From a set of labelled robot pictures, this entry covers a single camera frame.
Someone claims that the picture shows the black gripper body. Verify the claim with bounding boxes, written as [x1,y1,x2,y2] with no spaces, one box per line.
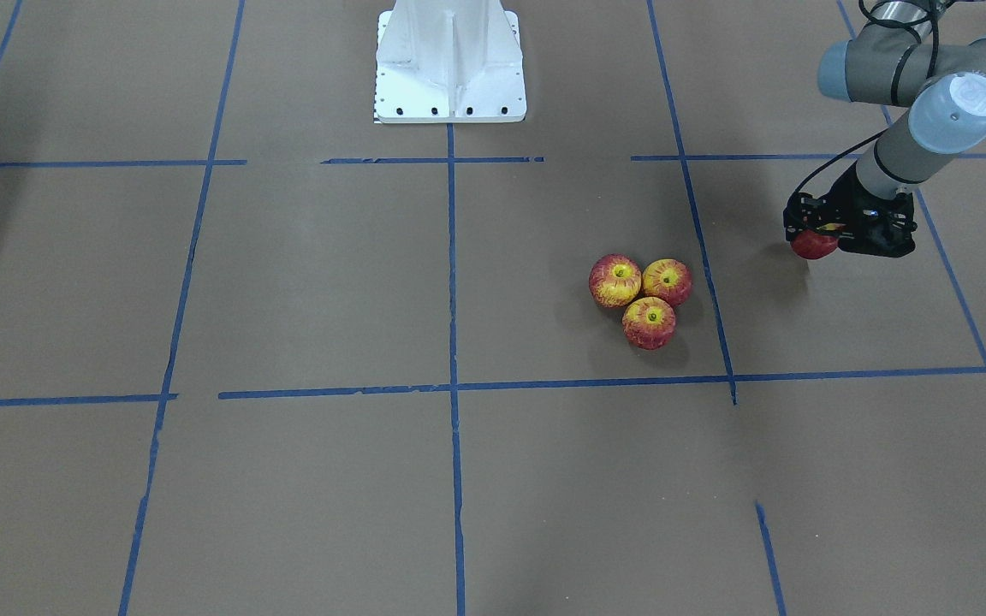
[825,163,918,258]

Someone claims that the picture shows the red yellow apple front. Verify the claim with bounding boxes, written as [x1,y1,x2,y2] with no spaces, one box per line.
[621,296,678,351]

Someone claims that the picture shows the white pedestal column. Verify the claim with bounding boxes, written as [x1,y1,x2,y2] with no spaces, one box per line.
[373,1,528,124]

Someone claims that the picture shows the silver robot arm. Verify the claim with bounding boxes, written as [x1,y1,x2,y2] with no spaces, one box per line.
[786,1,986,258]

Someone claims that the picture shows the lone red yellow apple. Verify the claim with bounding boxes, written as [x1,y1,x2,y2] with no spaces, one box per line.
[786,223,845,260]

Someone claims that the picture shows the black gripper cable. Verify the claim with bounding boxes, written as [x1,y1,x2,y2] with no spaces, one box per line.
[788,0,947,210]

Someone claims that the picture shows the red yellow apple back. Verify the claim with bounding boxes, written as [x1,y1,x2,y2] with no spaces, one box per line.
[641,258,693,308]

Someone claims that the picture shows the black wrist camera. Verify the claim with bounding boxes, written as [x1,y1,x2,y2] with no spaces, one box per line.
[782,192,824,242]

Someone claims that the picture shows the red yellow apple side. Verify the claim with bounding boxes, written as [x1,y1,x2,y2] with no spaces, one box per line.
[588,253,642,309]

